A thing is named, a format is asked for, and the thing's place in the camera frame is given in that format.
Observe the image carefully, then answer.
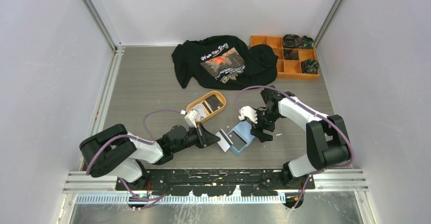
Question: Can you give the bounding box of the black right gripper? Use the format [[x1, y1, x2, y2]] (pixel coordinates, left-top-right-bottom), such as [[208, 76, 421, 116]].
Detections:
[[251, 108, 282, 142]]

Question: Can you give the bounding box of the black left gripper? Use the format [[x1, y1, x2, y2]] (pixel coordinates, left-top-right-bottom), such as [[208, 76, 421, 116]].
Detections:
[[172, 122, 221, 153]]

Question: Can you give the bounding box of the white magnetic stripe card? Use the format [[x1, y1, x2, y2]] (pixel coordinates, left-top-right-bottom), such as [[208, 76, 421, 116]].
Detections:
[[215, 129, 233, 152]]

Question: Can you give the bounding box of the blue leather card holder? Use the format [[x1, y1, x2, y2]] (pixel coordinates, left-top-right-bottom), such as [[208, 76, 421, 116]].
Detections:
[[227, 121, 256, 156]]

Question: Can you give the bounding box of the yellow oval tray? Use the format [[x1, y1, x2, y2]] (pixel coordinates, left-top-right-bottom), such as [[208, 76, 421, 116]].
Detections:
[[186, 90, 226, 123]]

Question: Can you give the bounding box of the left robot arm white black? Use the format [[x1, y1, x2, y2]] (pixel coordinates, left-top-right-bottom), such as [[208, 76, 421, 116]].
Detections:
[[79, 123, 221, 190]]

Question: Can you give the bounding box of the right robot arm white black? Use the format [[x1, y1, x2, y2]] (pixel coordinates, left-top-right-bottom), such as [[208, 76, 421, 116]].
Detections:
[[251, 86, 353, 189]]

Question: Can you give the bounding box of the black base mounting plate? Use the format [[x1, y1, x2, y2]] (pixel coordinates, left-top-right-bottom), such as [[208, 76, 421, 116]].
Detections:
[[112, 169, 315, 197]]

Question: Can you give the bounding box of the orange wooden compartment tray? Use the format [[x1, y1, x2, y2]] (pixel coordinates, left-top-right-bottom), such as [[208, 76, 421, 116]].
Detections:
[[250, 35, 320, 81]]

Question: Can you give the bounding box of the black printed t-shirt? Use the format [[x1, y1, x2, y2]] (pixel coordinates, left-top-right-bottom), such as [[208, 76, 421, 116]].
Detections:
[[171, 35, 279, 90]]

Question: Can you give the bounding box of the green patterned sock lower right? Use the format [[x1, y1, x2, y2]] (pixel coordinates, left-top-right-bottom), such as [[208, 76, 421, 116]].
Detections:
[[300, 58, 320, 74]]

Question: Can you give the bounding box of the dark sock middle compartment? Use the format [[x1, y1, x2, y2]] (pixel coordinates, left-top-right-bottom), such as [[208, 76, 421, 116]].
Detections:
[[283, 48, 299, 60]]

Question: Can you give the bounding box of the dark rolled sock top left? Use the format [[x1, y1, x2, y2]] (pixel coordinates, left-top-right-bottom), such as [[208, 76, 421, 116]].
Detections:
[[282, 34, 303, 48]]

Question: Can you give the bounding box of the green rolled sock top right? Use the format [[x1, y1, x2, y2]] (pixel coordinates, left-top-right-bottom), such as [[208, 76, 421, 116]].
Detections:
[[300, 36, 315, 49]]

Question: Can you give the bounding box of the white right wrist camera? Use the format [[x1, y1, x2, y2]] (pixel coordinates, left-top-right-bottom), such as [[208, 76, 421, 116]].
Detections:
[[238, 106, 258, 124]]

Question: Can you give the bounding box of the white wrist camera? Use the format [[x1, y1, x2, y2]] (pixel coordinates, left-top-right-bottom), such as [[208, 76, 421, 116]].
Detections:
[[238, 106, 258, 124], [184, 109, 198, 128]]

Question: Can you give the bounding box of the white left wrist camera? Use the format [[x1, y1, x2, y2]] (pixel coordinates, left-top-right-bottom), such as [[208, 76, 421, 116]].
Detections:
[[184, 109, 198, 128]]

